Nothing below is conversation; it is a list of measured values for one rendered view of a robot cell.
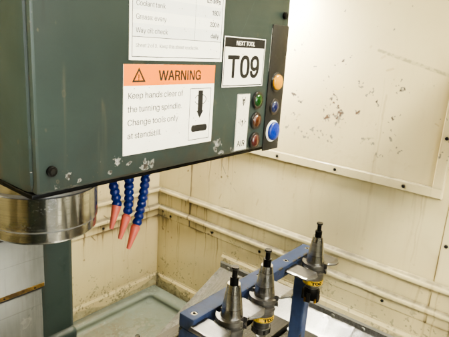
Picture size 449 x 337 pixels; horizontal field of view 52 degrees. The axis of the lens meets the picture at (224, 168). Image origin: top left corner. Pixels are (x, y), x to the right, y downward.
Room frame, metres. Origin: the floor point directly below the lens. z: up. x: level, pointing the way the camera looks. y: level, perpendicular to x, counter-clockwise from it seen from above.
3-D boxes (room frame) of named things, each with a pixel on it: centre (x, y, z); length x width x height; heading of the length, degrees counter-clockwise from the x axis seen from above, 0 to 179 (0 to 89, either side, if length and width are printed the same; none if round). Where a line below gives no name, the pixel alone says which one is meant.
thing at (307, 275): (1.00, -0.21, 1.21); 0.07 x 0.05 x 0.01; 51
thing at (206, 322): (0.75, 0.00, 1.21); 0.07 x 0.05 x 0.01; 51
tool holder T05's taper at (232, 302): (0.79, -0.03, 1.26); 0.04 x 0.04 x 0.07
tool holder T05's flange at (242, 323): (0.79, -0.03, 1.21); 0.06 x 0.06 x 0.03
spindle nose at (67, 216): (0.66, 0.27, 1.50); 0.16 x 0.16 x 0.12
